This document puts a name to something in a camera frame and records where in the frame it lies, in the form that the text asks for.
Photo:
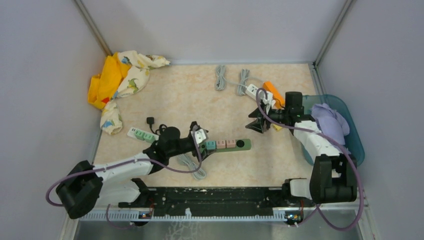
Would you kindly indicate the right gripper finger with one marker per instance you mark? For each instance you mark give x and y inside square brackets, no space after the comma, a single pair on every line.
[255,114]
[258,125]

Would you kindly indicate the small white green-plug strip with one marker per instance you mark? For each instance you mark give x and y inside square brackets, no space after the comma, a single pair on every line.
[131,134]

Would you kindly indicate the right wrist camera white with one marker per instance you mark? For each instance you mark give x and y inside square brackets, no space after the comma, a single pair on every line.
[267,98]

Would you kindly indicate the green long power strip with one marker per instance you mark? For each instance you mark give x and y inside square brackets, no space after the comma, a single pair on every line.
[242,145]

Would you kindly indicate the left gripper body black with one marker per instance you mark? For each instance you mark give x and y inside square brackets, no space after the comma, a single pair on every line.
[203,153]

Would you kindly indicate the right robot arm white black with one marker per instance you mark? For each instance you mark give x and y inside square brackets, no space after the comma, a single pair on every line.
[333,177]

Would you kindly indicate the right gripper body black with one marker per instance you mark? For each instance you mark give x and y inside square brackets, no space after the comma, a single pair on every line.
[277,115]

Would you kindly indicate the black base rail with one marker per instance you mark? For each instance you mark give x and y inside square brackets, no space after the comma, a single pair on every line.
[215,202]

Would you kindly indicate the green plug adapter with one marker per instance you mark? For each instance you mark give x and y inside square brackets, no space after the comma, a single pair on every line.
[139,135]
[150,138]

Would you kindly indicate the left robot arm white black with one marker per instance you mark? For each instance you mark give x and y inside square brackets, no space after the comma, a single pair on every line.
[89,186]

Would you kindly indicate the yellow dinosaur cloth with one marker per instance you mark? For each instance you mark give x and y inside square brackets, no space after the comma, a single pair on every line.
[123,74]

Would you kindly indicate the pink plug green strip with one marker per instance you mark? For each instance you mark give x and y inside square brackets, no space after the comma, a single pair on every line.
[220,144]
[231,143]

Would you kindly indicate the grey coiled cable small strip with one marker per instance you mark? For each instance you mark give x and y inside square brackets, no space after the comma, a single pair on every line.
[185,160]

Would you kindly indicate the teal plug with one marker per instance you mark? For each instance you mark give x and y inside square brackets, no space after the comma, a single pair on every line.
[211,145]

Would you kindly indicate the white usb power strip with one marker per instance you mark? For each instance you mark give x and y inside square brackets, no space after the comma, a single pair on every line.
[252,90]

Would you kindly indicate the yellow plug adapter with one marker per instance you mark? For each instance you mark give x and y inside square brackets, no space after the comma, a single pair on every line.
[277,127]

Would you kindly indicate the teal plastic bin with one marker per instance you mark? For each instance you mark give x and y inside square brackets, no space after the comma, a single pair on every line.
[353,142]

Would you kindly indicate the orange power strip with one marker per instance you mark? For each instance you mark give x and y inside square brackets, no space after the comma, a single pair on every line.
[279,100]

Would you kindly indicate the black plug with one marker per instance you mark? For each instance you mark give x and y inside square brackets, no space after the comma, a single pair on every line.
[150,120]

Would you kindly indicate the lower green plug adapter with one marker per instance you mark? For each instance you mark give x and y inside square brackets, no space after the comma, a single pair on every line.
[139,135]

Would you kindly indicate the purple cloth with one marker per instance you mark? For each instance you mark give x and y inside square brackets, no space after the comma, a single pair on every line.
[330,122]

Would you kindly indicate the upper green plug adapter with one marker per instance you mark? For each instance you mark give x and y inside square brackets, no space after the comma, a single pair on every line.
[150,138]

